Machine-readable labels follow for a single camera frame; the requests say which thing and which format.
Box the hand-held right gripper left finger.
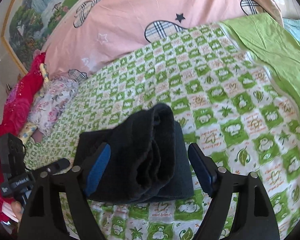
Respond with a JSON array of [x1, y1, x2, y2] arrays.
[[17, 142, 112, 240]]

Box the black pants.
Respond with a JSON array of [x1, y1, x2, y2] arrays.
[[75, 103, 195, 203]]

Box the pink duvet with plaid hearts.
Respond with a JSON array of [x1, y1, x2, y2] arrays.
[[41, 0, 284, 80]]

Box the landscape wall painting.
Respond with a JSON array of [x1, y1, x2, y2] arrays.
[[0, 0, 115, 72]]

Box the yellow printed cloth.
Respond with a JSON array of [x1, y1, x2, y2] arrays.
[[39, 64, 50, 83]]

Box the floral pillow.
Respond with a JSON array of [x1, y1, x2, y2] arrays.
[[27, 76, 79, 137]]

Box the light blue cloth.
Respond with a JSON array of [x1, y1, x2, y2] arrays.
[[282, 17, 300, 48]]

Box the person's left hand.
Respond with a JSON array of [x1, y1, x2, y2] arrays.
[[1, 201, 25, 224]]

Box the red sequined cloth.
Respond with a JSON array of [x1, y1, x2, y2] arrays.
[[0, 52, 49, 220]]

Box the green checkered printed bed sheet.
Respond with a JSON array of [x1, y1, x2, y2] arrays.
[[22, 21, 300, 240]]

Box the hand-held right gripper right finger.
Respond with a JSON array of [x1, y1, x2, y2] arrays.
[[188, 143, 280, 240]]

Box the plain green sheet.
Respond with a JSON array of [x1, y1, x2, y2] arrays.
[[220, 12, 300, 128]]

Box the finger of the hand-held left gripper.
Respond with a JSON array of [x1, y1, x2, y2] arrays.
[[34, 158, 71, 178]]

